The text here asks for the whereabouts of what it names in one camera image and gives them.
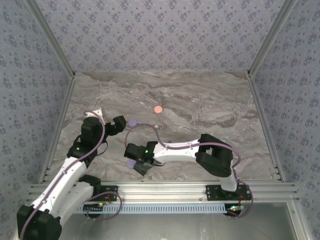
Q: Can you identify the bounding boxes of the small black circuit board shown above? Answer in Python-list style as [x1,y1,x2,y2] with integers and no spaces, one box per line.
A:
[226,204,245,216]
[83,203,105,213]

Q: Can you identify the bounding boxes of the grey metal base panel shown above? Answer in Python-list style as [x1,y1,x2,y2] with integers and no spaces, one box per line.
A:
[59,212,298,240]

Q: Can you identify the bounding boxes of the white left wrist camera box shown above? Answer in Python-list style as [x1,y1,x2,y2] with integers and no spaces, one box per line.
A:
[91,107,105,118]

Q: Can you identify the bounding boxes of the aluminium table side rail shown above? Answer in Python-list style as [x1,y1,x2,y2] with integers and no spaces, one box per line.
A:
[37,74,77,185]
[247,74,287,183]

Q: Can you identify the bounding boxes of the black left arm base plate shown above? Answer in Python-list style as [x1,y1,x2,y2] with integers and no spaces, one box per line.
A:
[96,185,119,202]

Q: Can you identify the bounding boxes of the wide aluminium mounting rail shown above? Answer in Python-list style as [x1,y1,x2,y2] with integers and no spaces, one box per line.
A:
[27,182,300,203]

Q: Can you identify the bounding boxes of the thin aluminium table end rail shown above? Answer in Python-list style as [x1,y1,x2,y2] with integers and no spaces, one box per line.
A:
[73,69,251,75]

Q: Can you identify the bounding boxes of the white slotted cable duct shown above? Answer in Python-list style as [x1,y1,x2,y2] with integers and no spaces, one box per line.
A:
[73,202,227,215]

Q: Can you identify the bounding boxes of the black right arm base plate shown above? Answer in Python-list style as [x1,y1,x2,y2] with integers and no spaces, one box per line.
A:
[205,184,252,202]

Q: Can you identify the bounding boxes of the aluminium frame post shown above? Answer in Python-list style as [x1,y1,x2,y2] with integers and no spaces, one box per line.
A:
[24,0,77,80]
[246,0,301,80]

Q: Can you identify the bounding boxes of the aluminium lower frame rail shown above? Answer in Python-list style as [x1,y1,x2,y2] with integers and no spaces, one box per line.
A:
[286,202,312,240]

